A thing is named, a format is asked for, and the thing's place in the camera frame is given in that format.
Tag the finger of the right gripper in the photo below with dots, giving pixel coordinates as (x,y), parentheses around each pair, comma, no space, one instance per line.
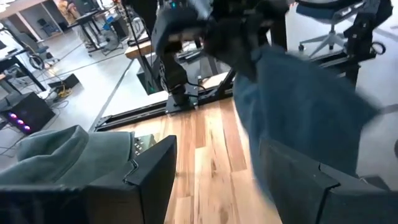
(239,56)

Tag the green perforated small table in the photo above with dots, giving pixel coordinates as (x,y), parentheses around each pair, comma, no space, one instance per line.
(144,143)

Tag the dark green baseball cap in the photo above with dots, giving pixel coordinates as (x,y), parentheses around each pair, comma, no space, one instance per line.
(77,155)

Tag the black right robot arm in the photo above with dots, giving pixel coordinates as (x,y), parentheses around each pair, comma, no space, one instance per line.
(174,71)

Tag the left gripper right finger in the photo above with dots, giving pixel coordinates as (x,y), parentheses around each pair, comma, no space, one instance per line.
(311,199)

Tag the wooden table top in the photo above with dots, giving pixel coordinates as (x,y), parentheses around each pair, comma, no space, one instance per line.
(138,49)

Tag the black computer tower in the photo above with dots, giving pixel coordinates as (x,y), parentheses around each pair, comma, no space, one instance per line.
(34,112)

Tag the wooden shelf unit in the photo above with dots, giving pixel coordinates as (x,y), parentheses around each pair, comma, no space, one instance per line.
(18,6)

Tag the black aluminium table frame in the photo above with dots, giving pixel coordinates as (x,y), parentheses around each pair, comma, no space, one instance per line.
(140,113)

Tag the navy blue baseball cap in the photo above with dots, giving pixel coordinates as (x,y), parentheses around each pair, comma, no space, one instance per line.
(295,109)

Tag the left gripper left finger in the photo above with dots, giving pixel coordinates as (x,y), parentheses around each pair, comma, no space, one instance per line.
(149,186)

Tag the blue office chair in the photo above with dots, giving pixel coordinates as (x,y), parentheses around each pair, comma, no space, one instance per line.
(320,11)

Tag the black floor box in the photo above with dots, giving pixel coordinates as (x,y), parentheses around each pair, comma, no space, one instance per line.
(66,81)

